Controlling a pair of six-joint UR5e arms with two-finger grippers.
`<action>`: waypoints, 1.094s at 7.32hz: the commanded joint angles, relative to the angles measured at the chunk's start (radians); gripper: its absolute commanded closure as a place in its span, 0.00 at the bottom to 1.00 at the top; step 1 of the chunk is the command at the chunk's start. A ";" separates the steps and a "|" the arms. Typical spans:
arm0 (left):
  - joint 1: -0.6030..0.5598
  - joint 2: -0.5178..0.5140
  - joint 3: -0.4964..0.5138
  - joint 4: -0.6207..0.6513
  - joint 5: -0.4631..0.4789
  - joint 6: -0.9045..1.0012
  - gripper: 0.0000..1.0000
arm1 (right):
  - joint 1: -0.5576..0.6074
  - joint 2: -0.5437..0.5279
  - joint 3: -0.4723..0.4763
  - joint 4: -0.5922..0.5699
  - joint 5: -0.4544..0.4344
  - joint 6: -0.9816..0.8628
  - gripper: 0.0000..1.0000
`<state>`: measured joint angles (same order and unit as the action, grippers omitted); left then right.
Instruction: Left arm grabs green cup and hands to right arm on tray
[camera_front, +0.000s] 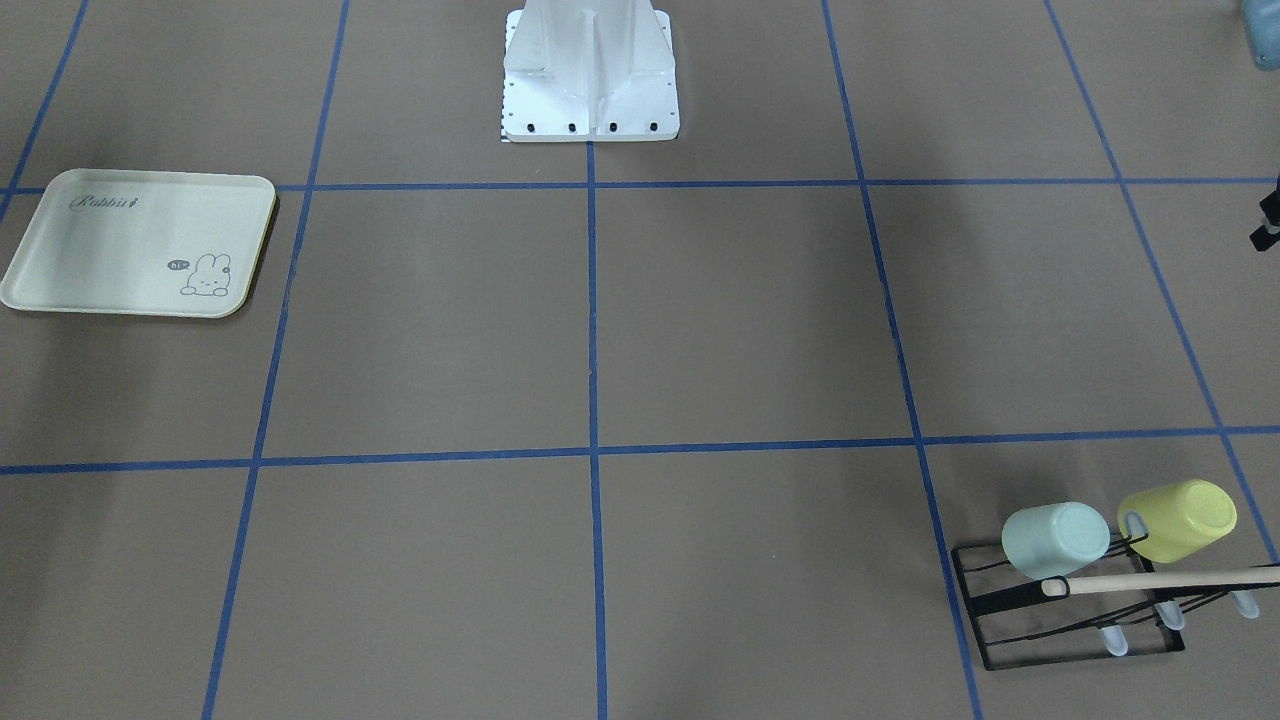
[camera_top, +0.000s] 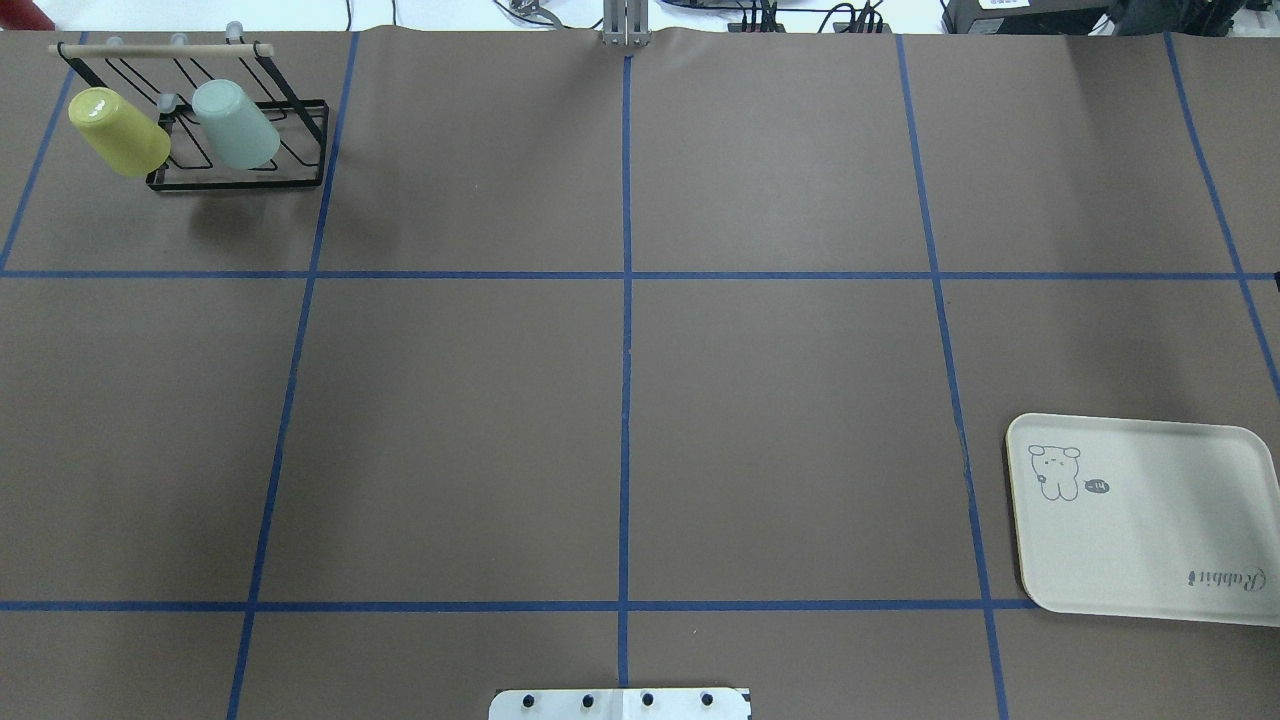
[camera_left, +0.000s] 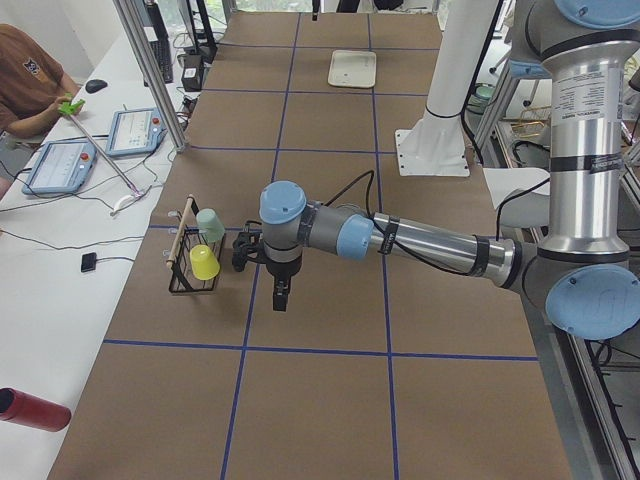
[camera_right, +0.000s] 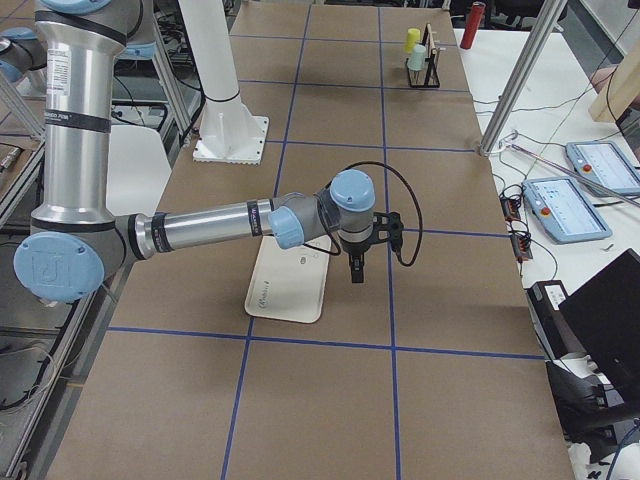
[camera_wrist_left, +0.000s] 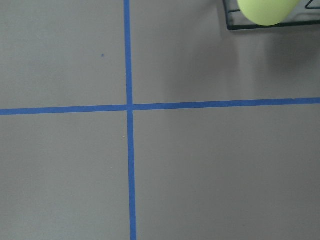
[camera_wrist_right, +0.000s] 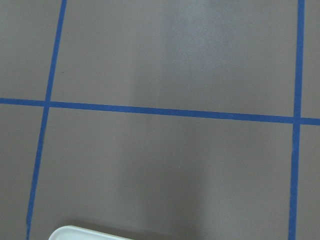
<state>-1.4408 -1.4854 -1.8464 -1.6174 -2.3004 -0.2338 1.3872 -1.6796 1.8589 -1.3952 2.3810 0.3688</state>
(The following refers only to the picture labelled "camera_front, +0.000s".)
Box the mint green plastic cup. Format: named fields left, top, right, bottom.
left=1000, top=501, right=1111, bottom=580

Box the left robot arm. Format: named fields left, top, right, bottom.
left=1242, top=0, right=1279, bottom=72

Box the cream rabbit print tray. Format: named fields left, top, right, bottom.
left=3, top=169, right=276, bottom=319

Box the yellow plastic cup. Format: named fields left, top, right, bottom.
left=1117, top=479, right=1238, bottom=564

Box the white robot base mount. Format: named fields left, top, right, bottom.
left=500, top=1, right=681, bottom=143

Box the black wire cup rack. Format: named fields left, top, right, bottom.
left=951, top=533, right=1277, bottom=673

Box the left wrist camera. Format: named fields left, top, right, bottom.
left=1249, top=179, right=1279, bottom=252

